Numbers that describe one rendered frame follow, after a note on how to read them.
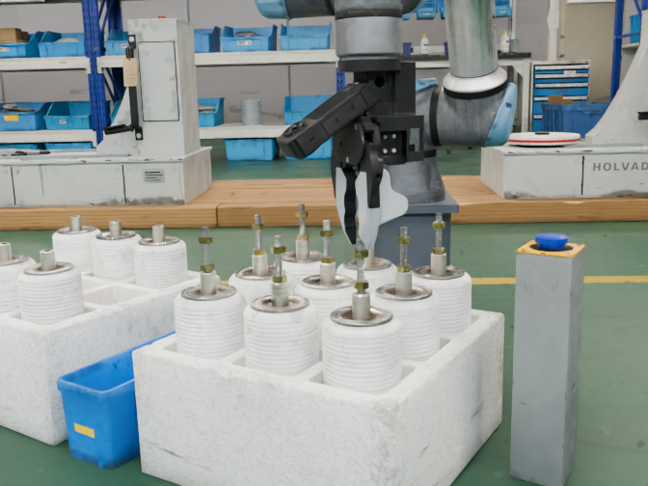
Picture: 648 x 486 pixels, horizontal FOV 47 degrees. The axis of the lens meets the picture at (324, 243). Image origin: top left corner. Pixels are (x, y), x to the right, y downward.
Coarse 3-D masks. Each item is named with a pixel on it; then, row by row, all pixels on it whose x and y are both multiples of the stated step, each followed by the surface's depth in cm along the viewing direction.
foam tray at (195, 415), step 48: (480, 336) 103; (144, 384) 99; (192, 384) 95; (240, 384) 90; (288, 384) 87; (432, 384) 89; (480, 384) 105; (144, 432) 101; (192, 432) 96; (240, 432) 92; (288, 432) 88; (336, 432) 84; (384, 432) 80; (432, 432) 90; (480, 432) 107; (192, 480) 98; (240, 480) 93; (288, 480) 89; (336, 480) 85; (384, 480) 82; (432, 480) 92
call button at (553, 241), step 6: (540, 234) 95; (546, 234) 94; (552, 234) 94; (558, 234) 94; (564, 234) 94; (540, 240) 93; (546, 240) 92; (552, 240) 92; (558, 240) 92; (564, 240) 92; (540, 246) 94; (546, 246) 93; (552, 246) 93; (558, 246) 93
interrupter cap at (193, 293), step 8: (192, 288) 102; (200, 288) 102; (224, 288) 102; (232, 288) 101; (184, 296) 98; (192, 296) 98; (200, 296) 98; (208, 296) 98; (216, 296) 98; (224, 296) 98
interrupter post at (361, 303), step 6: (354, 294) 87; (360, 294) 87; (366, 294) 87; (354, 300) 87; (360, 300) 87; (366, 300) 87; (354, 306) 87; (360, 306) 87; (366, 306) 87; (354, 312) 88; (360, 312) 87; (366, 312) 87; (354, 318) 88; (360, 318) 87; (366, 318) 87
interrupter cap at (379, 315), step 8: (336, 312) 89; (344, 312) 90; (376, 312) 89; (384, 312) 89; (336, 320) 86; (344, 320) 86; (352, 320) 86; (360, 320) 87; (368, 320) 86; (376, 320) 86; (384, 320) 86
